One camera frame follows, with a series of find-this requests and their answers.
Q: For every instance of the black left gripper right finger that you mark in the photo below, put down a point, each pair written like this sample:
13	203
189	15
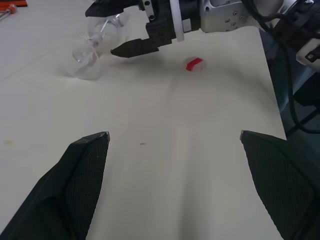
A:
282	185

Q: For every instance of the dark robot torso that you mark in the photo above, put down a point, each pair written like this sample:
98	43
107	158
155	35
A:
307	25

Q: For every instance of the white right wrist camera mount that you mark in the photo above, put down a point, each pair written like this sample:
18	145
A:
176	22

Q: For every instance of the orange hacksaw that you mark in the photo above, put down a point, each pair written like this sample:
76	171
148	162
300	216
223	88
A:
11	8

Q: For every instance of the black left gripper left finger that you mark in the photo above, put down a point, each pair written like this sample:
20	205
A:
62	190

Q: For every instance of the red and white bottle cap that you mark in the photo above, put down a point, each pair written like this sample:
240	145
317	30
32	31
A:
193	64

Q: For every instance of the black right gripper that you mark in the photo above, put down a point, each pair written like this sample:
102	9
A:
161	27

